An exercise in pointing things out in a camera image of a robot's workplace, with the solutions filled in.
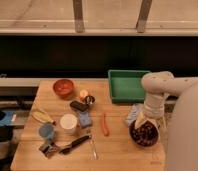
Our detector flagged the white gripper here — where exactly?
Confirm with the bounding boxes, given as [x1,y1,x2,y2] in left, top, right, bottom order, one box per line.
[135,93,165,129]

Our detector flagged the dark red grape bunch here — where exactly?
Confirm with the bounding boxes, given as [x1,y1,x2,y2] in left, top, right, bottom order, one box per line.
[131,121,158,145]

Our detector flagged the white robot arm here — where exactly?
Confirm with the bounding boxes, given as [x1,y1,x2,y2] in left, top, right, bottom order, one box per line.
[135,71,198,171]

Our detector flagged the purple bowl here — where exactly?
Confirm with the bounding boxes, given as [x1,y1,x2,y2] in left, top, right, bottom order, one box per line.
[128,119,160,148]

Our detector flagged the red bowl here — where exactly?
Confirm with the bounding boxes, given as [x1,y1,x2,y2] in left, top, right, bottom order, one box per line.
[53,79,74,98]

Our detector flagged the light blue cloth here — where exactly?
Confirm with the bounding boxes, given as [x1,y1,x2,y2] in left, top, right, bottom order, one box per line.
[125,103,143,126]

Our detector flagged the green plastic tray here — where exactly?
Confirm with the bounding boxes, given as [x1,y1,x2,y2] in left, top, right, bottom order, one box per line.
[108,70,148,103]

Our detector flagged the orange carrot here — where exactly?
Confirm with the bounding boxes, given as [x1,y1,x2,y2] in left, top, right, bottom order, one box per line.
[101,113,109,136]

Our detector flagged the silver fork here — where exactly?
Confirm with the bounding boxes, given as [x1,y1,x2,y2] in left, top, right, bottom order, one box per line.
[89,133,99,160]

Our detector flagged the small dark metal cup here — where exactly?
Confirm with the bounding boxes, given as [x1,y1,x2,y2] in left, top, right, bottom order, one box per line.
[84,95,95,105]

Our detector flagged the blue sponge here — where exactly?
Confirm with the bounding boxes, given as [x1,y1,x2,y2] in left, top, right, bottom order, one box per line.
[78,111,92,128]

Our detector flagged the black rectangular block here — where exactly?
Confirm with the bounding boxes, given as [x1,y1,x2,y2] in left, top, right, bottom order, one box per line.
[70,101,88,112]

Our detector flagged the white cup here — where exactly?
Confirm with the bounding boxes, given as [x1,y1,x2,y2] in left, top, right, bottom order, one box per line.
[60,114,78,135]

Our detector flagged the metal clamp tool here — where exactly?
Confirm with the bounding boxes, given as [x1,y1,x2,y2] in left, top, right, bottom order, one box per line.
[39,140,60,158]

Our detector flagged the yellow banana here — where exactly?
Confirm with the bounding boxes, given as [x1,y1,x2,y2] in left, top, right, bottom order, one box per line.
[31,110,55,124]

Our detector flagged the blue object on floor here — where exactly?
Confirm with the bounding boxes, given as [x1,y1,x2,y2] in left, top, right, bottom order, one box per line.
[0,110,17,126]

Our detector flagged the black handled spatula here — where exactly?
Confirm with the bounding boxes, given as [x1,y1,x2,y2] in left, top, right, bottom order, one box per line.
[60,134,91,155]

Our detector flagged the right metal window post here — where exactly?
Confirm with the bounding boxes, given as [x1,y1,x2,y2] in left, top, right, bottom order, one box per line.
[136,0,152,33]

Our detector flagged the metal window post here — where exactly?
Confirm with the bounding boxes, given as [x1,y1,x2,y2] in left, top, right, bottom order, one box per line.
[136,0,152,33]
[73,0,85,33]

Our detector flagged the left metal window post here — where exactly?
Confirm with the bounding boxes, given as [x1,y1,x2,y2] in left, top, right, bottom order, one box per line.
[73,0,85,33]

